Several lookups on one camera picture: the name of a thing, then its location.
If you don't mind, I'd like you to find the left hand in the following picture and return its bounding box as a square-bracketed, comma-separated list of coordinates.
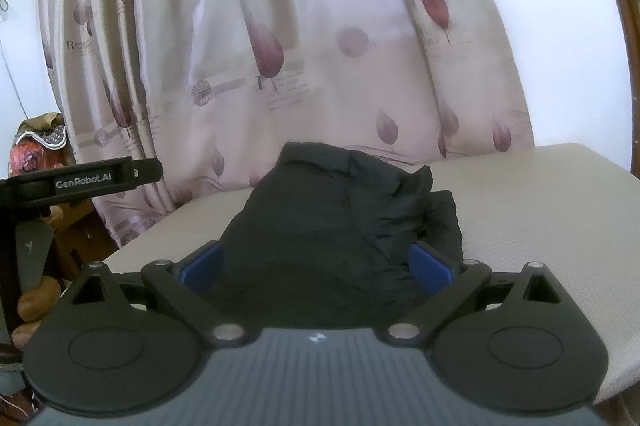
[12, 276, 61, 350]

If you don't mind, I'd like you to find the floral pink curtain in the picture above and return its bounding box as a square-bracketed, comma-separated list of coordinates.
[38, 0, 534, 245]

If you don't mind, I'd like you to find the black large garment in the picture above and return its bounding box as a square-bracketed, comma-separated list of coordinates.
[206, 143, 463, 328]

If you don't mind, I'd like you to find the wooden desk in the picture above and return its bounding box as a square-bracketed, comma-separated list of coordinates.
[43, 201, 117, 292]

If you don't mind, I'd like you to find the pink floral bag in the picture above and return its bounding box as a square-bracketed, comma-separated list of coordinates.
[9, 112, 74, 177]

